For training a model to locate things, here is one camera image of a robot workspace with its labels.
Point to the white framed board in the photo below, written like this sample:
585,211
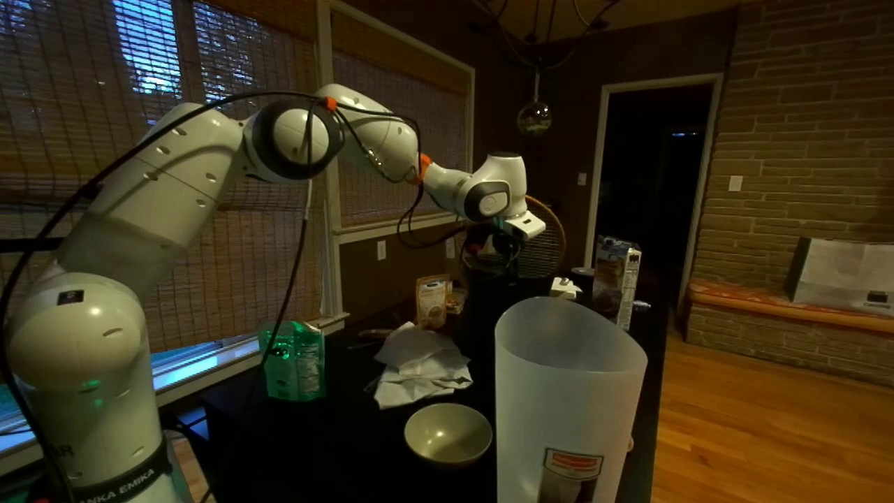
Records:
842,275

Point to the small grey bowl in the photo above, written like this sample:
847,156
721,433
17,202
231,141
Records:
449,433

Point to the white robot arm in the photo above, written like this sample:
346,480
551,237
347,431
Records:
76,349

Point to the round wire grill rack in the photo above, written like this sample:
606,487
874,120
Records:
551,241

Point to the green plastic package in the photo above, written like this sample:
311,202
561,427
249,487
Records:
295,360

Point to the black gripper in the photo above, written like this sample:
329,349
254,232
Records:
495,247

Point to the hanging glass globe lamp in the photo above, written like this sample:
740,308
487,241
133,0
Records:
534,117

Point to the white crumpled cloth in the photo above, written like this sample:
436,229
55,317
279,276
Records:
420,364

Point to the white translucent bin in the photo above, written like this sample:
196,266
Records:
565,399

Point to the wall light switch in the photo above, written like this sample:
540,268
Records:
735,183

